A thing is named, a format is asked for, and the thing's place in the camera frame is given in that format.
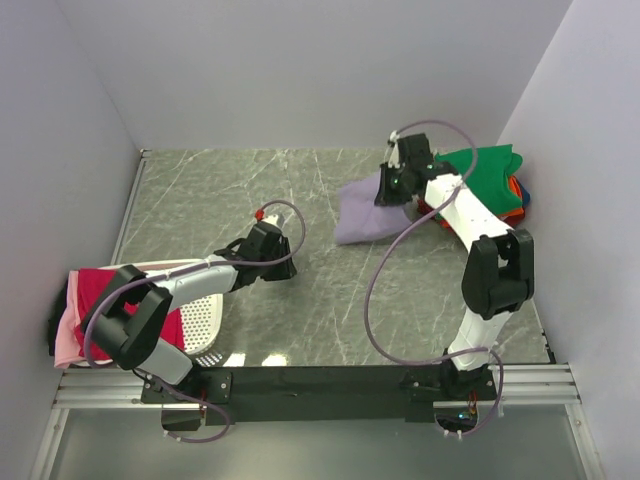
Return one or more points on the aluminium rail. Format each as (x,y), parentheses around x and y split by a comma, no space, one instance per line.
(524,385)

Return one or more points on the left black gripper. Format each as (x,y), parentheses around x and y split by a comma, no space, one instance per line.
(285,272)

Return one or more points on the orange folded t shirt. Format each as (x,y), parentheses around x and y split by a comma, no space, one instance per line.
(504,198)

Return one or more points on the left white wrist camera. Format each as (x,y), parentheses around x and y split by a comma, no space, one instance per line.
(275,219)

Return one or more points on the red folded t shirt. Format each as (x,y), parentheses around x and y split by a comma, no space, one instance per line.
(424,209)

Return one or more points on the black garment in basket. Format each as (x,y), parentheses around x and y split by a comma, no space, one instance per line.
(55,320)

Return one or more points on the lavender t shirt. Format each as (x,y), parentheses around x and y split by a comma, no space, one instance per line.
(360,220)

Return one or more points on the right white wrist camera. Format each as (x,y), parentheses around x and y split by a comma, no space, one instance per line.
(393,157)

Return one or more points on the pink t shirt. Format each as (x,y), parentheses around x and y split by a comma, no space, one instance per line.
(67,350)

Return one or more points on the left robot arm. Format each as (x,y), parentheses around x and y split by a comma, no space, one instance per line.
(127,319)

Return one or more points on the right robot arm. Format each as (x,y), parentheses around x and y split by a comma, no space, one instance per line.
(499,274)

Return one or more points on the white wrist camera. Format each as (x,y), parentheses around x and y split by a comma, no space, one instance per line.
(393,157)
(275,219)

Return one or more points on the green folded t shirt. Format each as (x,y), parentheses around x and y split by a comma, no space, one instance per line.
(495,163)

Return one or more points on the white perforated laundry basket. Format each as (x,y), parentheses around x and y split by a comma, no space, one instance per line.
(201,320)

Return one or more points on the black base beam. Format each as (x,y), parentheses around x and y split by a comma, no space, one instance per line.
(288,393)

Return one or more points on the blue folded t shirt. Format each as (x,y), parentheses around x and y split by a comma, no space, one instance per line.
(525,195)

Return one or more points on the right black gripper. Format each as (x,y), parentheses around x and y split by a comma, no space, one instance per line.
(386,196)

